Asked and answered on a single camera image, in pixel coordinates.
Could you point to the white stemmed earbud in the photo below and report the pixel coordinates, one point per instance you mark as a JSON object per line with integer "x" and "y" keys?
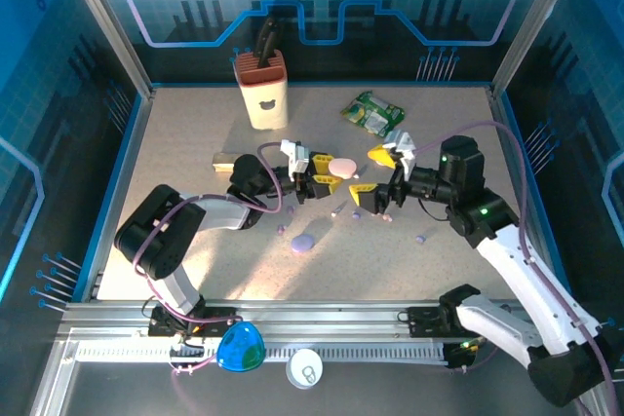
{"x": 335, "y": 213}
{"x": 356, "y": 176}

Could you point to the pink earbud charging case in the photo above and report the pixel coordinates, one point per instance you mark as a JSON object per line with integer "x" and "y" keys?
{"x": 342, "y": 167}

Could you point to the pink earbud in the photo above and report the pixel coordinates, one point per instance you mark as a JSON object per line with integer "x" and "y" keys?
{"x": 387, "y": 217}

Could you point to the lavender earbud charging case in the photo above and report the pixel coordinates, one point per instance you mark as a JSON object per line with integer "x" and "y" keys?
{"x": 302, "y": 243}

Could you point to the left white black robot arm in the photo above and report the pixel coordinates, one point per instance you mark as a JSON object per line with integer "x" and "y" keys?
{"x": 161, "y": 236}

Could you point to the green snack packet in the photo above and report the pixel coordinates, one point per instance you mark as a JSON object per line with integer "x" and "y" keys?
{"x": 373, "y": 114}

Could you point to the cream knife block brown top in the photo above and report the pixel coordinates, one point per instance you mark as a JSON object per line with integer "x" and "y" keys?
{"x": 263, "y": 104}

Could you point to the blue translucent plastic shell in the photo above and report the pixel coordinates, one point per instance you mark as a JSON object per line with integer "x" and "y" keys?
{"x": 241, "y": 350}

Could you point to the white round cap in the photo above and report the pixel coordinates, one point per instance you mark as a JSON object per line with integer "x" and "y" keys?
{"x": 304, "y": 369}

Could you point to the aluminium frame rail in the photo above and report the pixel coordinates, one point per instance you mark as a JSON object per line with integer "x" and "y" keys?
{"x": 317, "y": 316}

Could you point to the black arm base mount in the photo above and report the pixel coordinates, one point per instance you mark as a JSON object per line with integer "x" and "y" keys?
{"x": 424, "y": 321}
{"x": 224, "y": 313}

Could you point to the aluminium frame post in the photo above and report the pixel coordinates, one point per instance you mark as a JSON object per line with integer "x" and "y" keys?
{"x": 531, "y": 21}
{"x": 108, "y": 26}

